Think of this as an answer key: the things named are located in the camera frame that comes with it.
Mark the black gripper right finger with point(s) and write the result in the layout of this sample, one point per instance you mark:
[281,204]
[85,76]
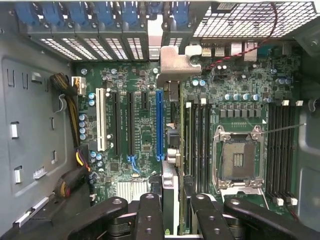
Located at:
[210,220]

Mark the long black expansion slot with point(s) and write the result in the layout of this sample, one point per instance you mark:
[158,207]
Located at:
[130,125]
[116,125]

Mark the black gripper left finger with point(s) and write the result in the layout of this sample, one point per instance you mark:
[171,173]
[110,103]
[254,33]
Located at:
[150,220]

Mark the CPU socket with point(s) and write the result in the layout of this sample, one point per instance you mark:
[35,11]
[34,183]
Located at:
[237,160]

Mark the blue card latch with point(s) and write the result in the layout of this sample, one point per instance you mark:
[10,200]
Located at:
[105,14]
[77,14]
[26,12]
[180,13]
[53,13]
[129,14]

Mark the black open PC case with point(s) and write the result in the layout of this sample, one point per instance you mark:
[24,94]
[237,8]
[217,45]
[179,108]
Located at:
[310,150]

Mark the silver chipset heatsink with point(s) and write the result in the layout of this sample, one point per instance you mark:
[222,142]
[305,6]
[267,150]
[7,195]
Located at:
[131,190]

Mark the short black expansion slot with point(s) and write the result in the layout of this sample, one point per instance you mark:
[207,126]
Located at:
[144,100]

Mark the white expansion slot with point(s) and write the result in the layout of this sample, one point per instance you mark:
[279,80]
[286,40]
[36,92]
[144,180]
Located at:
[100,120]

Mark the blue expansion slot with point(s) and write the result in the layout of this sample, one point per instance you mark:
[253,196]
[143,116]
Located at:
[160,125]

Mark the green motherboard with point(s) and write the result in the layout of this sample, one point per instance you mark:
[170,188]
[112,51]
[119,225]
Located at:
[145,75]

